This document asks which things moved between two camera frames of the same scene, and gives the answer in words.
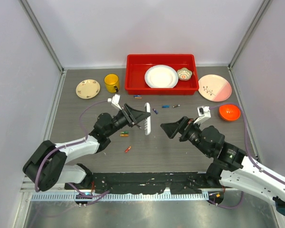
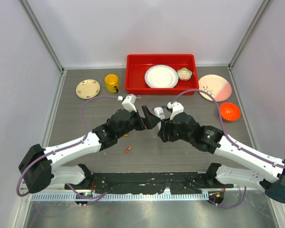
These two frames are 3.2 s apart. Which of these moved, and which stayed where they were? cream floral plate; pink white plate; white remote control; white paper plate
Moved: white remote control
Stayed: white paper plate; cream floral plate; pink white plate
